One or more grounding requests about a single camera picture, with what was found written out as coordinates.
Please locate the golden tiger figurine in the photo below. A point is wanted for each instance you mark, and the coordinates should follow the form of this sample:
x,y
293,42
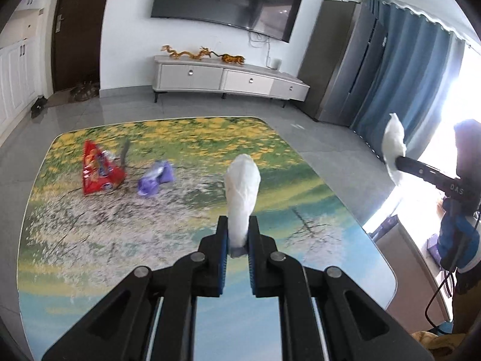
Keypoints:
x,y
233,59

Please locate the white tissue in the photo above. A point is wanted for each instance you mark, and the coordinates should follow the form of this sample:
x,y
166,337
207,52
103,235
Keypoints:
x,y
392,139
242,195

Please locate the dark brown entrance door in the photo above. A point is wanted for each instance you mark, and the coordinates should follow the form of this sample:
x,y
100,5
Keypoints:
x,y
79,34

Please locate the white tall cabinet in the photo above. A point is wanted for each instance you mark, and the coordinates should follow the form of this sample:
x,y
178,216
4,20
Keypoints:
x,y
18,67

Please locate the blue curtain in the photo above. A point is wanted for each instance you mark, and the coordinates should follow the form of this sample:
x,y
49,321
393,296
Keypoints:
x,y
409,75

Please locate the white television stand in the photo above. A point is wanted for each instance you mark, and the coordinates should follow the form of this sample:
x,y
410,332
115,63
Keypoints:
x,y
225,79

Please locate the grey refrigerator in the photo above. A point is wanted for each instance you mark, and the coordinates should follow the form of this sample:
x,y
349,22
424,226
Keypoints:
x,y
338,64

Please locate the yellow cloth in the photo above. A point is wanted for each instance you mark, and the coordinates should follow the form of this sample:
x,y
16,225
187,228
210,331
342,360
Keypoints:
x,y
432,346

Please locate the black wall television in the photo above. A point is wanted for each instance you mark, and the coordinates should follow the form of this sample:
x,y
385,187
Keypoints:
x,y
225,0

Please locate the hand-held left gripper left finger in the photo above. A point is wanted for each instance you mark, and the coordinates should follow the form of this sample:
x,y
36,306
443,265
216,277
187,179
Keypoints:
x,y
224,252

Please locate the pile of brown shoes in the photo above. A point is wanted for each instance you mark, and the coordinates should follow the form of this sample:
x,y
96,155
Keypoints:
x,y
83,91

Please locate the brown door mat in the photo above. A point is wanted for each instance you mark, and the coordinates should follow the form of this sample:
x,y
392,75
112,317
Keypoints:
x,y
58,97

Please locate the red snack packet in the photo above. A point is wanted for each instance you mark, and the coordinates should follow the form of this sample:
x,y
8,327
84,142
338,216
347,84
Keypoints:
x,y
99,173

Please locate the small white device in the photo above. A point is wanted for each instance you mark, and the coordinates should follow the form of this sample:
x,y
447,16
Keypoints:
x,y
277,64

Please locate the beige side cabinet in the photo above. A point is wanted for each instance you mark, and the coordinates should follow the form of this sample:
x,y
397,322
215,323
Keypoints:
x,y
406,267

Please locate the golden dragon figurine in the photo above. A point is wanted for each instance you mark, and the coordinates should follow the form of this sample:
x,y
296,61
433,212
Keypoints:
x,y
176,52
203,53

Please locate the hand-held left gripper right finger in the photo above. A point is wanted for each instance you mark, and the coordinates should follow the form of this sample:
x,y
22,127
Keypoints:
x,y
252,267

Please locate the purple wrapper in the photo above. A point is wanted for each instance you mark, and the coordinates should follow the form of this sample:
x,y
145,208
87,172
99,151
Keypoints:
x,y
154,178

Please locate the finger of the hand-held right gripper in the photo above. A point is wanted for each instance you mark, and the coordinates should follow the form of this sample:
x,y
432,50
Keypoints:
x,y
421,171

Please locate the black shoes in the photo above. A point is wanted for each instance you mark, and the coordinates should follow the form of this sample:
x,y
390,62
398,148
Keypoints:
x,y
38,106

